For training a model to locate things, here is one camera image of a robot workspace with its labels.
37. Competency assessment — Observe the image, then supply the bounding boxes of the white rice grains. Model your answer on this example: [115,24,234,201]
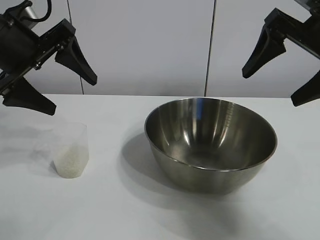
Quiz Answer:
[53,144,90,179]

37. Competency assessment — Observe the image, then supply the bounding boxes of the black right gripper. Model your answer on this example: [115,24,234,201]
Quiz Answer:
[241,7,320,108]

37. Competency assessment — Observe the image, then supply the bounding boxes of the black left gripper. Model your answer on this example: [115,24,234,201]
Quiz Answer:
[0,9,98,116]

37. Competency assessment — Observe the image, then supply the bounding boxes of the stainless steel mixing bowl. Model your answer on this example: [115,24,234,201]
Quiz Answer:
[144,97,278,195]

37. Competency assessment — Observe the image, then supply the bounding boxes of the clear plastic measuring cup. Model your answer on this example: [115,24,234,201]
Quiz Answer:
[51,121,90,180]

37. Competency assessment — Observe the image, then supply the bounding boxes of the black cable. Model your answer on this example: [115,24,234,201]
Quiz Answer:
[36,0,53,21]

